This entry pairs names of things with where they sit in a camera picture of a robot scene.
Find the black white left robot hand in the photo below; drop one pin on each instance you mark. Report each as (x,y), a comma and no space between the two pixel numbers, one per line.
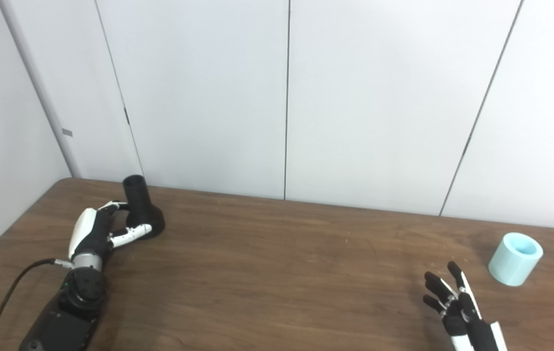
(84,234)

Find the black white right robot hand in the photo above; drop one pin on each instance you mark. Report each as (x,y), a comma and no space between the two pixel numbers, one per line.
(472,326)

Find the black funnel-shaped nozzle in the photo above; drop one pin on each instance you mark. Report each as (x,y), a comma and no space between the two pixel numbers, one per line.
(141,207)

